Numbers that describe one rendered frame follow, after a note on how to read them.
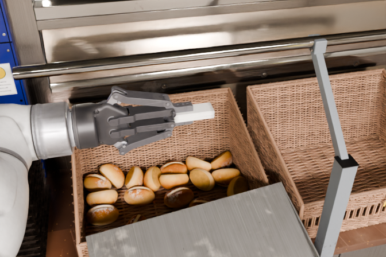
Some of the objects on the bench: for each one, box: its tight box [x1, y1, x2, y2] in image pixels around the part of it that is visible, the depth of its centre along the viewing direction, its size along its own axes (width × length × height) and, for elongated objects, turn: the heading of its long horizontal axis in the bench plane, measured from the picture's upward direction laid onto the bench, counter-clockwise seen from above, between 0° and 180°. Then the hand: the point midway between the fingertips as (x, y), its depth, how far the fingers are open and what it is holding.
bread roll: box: [99, 163, 125, 189], centre depth 145 cm, size 6×10×7 cm
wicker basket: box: [246, 68, 386, 239], centre depth 144 cm, size 49×56×28 cm
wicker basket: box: [70, 87, 272, 257], centre depth 133 cm, size 49×56×28 cm
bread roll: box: [190, 168, 215, 191], centre depth 145 cm, size 6×10×7 cm
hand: (193, 112), depth 75 cm, fingers closed
